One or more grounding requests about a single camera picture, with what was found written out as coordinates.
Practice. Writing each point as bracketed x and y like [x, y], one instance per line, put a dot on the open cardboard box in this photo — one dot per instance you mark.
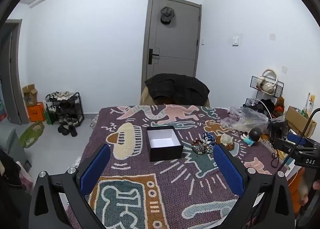
[30, 94]

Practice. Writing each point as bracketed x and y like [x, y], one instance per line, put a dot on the blue doll with black head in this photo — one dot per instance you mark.
[255, 133]

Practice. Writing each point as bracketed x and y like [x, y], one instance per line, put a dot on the black shoe rack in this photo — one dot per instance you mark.
[66, 109]

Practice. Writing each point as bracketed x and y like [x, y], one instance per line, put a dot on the grey cap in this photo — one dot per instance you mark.
[167, 15]

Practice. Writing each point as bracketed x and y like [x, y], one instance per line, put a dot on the grey door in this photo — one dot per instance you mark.
[172, 68]

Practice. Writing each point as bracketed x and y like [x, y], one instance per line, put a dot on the green bag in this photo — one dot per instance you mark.
[31, 135]

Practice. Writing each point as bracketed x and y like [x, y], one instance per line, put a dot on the orange cloth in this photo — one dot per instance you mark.
[297, 194]

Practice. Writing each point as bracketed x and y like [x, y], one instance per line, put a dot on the person's right hand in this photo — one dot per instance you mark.
[316, 185]

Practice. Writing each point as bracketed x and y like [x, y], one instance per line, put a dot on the printed purple blanket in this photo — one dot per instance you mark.
[162, 181]

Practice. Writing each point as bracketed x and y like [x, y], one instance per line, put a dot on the orange box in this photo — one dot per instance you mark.
[36, 112]

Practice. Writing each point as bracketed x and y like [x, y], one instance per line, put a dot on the pair of black shoes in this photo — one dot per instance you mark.
[67, 130]

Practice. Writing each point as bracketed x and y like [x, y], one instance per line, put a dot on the brown plush toy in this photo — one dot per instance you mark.
[280, 107]

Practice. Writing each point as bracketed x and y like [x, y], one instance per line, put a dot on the clear plastic bag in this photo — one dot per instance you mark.
[247, 119]

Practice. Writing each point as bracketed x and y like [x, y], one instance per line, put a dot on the tan chair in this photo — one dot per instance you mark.
[145, 99]

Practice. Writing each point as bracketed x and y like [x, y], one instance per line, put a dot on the black bag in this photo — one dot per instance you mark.
[267, 106]

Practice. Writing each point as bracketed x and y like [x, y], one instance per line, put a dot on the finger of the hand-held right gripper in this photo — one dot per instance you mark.
[296, 139]
[282, 145]

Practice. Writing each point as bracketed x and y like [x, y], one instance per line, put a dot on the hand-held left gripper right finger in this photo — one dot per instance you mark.
[228, 169]

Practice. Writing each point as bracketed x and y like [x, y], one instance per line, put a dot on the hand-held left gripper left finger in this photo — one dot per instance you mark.
[96, 169]

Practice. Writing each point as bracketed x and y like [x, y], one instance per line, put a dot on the dark grey device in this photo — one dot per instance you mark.
[278, 129]

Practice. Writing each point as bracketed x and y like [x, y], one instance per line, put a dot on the grey door frame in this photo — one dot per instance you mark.
[15, 73]

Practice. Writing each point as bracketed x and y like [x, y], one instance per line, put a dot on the white wall hook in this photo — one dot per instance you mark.
[284, 69]
[272, 36]

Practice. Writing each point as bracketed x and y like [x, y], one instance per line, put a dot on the white handbag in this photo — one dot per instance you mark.
[268, 87]

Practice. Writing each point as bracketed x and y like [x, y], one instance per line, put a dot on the large cardboard box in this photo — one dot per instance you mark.
[295, 119]

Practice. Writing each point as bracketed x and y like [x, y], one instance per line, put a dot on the black jewelry box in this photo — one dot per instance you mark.
[165, 154]

